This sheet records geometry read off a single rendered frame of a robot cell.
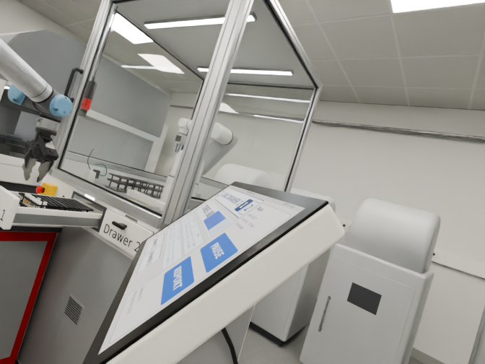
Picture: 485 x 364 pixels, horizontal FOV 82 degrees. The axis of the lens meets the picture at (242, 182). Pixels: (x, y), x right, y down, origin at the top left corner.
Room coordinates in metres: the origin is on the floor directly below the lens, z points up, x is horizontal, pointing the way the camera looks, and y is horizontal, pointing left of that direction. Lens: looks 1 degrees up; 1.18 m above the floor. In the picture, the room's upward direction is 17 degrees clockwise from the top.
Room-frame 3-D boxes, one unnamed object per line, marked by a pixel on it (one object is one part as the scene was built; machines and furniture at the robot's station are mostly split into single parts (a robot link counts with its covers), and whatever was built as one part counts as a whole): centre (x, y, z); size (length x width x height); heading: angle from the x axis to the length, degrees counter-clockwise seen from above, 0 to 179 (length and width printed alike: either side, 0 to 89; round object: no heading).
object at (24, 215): (1.20, 0.71, 0.86); 0.40 x 0.26 x 0.06; 148
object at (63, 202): (1.19, 0.72, 0.87); 0.22 x 0.18 x 0.06; 148
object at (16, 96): (1.03, 0.83, 1.27); 0.11 x 0.11 x 0.08; 73
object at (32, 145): (1.14, 0.82, 1.11); 0.09 x 0.08 x 0.12; 58
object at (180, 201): (1.68, 0.37, 1.47); 1.02 x 0.95 x 1.04; 58
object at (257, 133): (1.42, -0.05, 1.52); 0.87 x 0.01 x 0.86; 148
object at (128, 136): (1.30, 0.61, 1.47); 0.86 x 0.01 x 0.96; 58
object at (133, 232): (1.13, 0.39, 0.87); 0.29 x 0.02 x 0.11; 58
